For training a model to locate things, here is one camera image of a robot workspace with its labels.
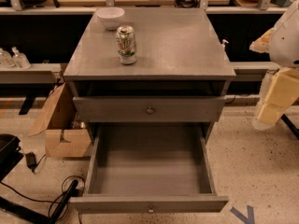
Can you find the grey drawer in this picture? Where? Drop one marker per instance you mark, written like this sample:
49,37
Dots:
149,109
151,168

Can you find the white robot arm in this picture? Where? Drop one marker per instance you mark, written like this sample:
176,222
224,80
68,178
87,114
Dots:
284,39

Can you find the grey wooden drawer cabinet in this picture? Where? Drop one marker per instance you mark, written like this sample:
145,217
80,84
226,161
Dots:
178,55

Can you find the grey top drawer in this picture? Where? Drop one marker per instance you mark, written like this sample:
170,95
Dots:
149,109

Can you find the green white soda can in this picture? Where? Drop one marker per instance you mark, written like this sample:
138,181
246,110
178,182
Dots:
125,38

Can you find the brown cardboard box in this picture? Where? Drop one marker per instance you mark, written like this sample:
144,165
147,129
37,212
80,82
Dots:
64,137

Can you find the white ceramic bowl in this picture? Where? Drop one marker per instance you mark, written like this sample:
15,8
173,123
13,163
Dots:
110,17

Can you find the white pump bottle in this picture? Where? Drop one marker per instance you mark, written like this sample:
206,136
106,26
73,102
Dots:
225,44

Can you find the black power adapter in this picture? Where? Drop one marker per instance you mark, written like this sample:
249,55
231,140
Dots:
31,161

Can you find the clear sanitizer bottle right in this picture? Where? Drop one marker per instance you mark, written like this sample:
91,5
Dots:
20,59

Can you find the clear sanitizer bottle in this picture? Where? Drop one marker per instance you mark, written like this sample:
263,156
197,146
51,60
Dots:
6,59
20,59

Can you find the black bin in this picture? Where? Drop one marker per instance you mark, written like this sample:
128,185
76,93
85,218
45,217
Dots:
9,153

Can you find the black chair leg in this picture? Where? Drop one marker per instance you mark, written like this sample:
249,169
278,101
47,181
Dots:
290,125

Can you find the clear sanitizer bottle left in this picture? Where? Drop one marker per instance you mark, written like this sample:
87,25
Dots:
6,59

